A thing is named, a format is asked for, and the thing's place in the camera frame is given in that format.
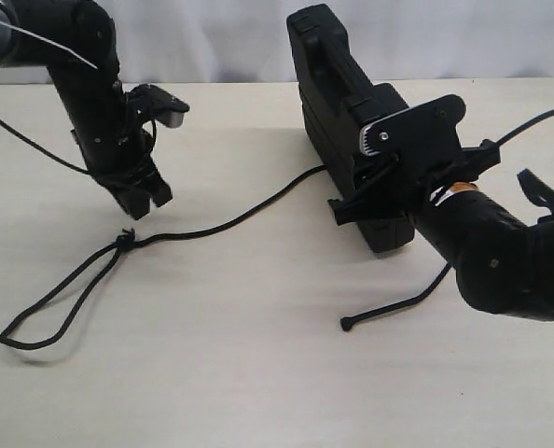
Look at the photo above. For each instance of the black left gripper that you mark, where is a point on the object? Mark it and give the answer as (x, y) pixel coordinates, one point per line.
(108, 127)

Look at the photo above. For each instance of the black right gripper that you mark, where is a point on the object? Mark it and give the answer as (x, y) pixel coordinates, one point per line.
(402, 180)

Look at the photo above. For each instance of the black plastic carry case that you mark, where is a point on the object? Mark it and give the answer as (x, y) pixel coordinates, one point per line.
(337, 98)

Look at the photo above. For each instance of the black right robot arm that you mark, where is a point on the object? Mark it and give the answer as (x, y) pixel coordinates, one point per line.
(502, 266)

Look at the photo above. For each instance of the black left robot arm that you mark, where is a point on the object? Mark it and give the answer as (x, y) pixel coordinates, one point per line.
(75, 41)

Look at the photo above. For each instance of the white backdrop curtain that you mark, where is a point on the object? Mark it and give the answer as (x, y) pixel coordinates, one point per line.
(247, 41)

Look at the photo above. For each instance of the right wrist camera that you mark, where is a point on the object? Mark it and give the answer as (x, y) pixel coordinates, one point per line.
(423, 137)

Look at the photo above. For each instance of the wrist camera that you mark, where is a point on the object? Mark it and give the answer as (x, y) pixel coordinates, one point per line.
(149, 102)
(423, 137)

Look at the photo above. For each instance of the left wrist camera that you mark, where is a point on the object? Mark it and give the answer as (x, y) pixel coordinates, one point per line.
(149, 102)

